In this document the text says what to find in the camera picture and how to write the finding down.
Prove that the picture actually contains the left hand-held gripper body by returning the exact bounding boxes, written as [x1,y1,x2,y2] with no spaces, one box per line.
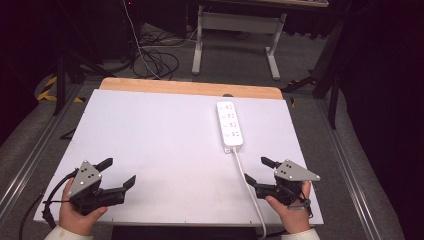
[67,160,127,217]

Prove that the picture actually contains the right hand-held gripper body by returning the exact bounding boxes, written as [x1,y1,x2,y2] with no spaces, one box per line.
[254,159,321,206]

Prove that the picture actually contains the person's right hand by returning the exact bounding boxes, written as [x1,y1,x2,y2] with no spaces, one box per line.
[265,181,313,235]

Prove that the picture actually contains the person's left hand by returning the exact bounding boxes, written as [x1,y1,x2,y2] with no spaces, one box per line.
[58,177,110,236]

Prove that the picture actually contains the white board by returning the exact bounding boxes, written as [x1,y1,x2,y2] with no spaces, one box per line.
[33,88,325,228]

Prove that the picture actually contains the person's right white sleeve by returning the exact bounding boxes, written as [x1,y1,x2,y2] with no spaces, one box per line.
[281,228,321,240]

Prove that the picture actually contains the person's white sleeve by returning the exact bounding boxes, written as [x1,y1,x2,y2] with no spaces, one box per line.
[44,225,95,240]
[281,228,321,240]

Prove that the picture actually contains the person's left white sleeve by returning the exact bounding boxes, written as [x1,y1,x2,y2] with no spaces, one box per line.
[44,225,95,240]

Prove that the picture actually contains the white power strip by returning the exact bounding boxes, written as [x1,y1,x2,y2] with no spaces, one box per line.
[216,101,245,155]

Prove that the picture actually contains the black metal stand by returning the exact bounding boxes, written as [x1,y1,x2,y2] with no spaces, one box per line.
[281,19,346,131]
[52,49,115,117]

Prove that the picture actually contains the yellow black floor tape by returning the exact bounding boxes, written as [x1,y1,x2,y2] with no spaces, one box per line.
[35,75,85,104]

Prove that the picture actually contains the wooden table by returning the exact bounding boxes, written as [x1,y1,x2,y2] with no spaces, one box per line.
[99,77,284,101]

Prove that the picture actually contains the dark curtain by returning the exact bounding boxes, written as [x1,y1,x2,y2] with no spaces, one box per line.
[333,0,424,240]

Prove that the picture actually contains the white power strip cable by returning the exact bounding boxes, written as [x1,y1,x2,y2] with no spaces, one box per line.
[231,147,268,240]

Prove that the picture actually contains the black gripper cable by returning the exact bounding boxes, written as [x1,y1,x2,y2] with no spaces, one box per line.
[18,168,80,240]

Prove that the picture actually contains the aluminium floor rail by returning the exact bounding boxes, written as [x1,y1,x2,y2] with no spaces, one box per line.
[315,99,385,240]
[0,83,85,218]

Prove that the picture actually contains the black floor cables tangle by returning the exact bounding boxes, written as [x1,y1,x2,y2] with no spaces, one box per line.
[132,29,181,81]

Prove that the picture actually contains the thin white floor cable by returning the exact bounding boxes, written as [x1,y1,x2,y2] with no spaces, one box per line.
[121,0,198,80]

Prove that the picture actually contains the white metal desk frame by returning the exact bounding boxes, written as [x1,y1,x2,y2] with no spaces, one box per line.
[191,4,288,81]

